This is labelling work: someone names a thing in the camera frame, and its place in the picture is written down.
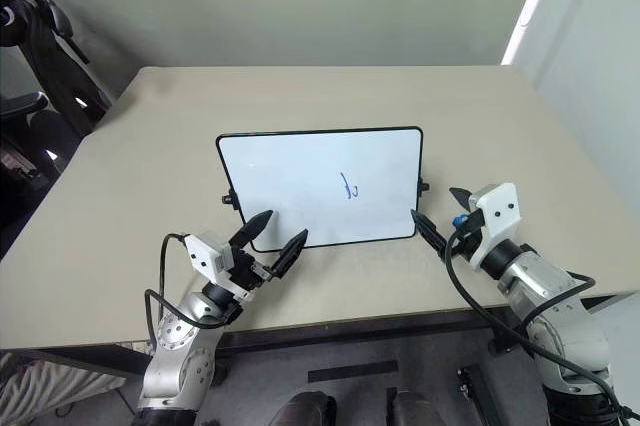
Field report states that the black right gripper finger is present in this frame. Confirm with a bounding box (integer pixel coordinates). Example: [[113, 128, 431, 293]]
[[410, 208, 448, 254], [448, 187, 474, 212]]

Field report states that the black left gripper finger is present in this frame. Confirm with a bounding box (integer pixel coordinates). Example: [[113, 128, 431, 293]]
[[269, 228, 310, 280], [229, 209, 275, 249]]

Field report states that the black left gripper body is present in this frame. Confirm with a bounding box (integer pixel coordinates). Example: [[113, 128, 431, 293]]
[[227, 243, 276, 293]]

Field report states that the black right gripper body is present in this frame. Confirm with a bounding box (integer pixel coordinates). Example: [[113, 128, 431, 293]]
[[446, 208, 487, 262]]

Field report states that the black floor strip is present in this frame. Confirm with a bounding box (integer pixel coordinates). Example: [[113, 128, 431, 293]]
[[306, 360, 400, 384]]

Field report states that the dark rounded shape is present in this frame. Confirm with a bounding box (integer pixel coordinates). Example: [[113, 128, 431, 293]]
[[271, 390, 338, 426]]

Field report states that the striped grey cloth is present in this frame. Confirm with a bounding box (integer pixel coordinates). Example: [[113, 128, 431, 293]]
[[0, 349, 127, 426]]

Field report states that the black office chair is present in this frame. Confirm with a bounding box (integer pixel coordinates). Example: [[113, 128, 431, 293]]
[[0, 90, 69, 227]]

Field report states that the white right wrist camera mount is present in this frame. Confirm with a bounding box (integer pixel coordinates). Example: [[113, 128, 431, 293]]
[[466, 182, 522, 268]]

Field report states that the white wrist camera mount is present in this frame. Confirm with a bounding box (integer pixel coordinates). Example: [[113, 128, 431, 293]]
[[466, 182, 522, 268], [182, 230, 251, 303]]

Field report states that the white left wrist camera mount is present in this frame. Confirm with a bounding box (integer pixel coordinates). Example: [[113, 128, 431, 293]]
[[182, 230, 251, 303]]

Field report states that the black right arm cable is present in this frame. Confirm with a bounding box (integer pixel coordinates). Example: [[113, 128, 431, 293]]
[[443, 223, 629, 420]]

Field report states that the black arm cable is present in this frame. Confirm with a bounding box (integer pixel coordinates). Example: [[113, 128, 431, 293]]
[[144, 232, 237, 348], [443, 223, 629, 420]]

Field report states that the white board with black frame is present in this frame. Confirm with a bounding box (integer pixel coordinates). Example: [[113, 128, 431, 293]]
[[215, 126, 432, 253]]

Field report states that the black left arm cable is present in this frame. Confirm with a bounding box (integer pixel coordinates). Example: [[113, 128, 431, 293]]
[[144, 232, 237, 348]]

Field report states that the black table frame bar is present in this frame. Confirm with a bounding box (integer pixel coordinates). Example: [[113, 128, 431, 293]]
[[213, 293, 624, 355]]

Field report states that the black floor bracket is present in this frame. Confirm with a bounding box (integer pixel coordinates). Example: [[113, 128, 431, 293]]
[[456, 364, 496, 426]]

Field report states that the white window frame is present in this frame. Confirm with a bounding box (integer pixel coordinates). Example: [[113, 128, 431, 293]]
[[499, 0, 564, 67]]

